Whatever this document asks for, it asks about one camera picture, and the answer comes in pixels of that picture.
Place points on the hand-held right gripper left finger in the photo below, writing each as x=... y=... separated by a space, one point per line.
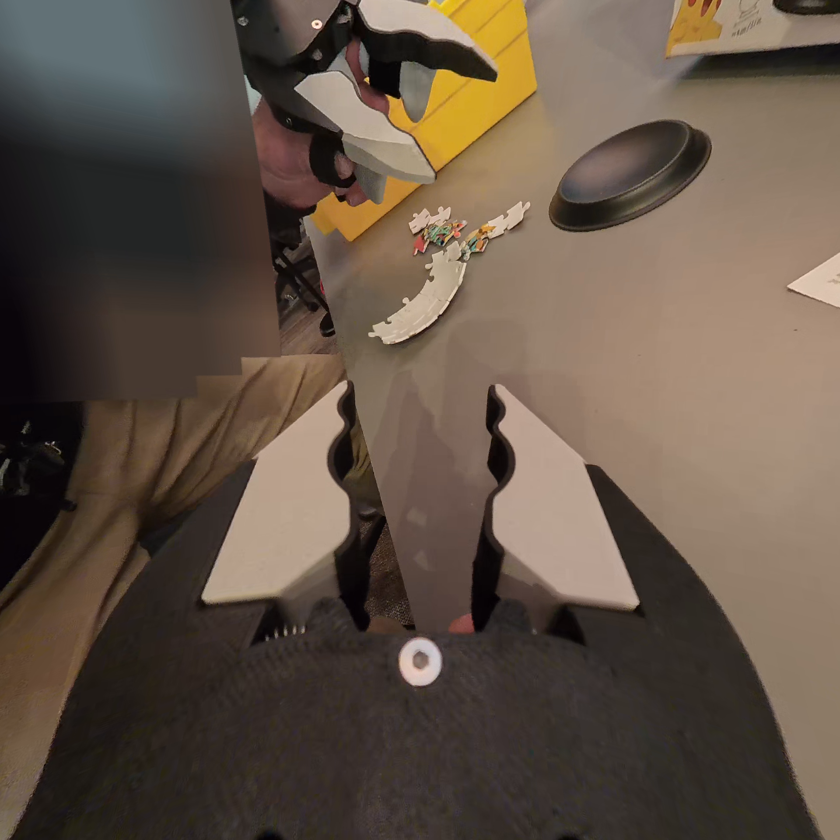
x=282 y=512

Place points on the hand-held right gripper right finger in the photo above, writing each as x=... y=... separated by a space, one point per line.
x=558 y=525

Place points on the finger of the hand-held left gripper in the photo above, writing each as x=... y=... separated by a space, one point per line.
x=420 y=33
x=367 y=131

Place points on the puzzle pieces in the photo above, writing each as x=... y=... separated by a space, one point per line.
x=453 y=233

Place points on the white curved assembled puzzle section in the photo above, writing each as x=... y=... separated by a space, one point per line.
x=426 y=302

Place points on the person's left hand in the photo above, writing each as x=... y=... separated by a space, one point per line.
x=282 y=164

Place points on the black chair base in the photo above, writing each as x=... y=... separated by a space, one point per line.
x=295 y=275

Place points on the dark object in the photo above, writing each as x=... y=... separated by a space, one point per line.
x=33 y=472

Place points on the black round stand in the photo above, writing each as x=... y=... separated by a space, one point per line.
x=630 y=174

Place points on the printed white yellow box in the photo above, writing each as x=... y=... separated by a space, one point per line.
x=709 y=26

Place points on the white paper sheet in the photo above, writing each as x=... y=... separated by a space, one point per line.
x=820 y=285

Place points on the black object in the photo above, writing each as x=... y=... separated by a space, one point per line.
x=810 y=5

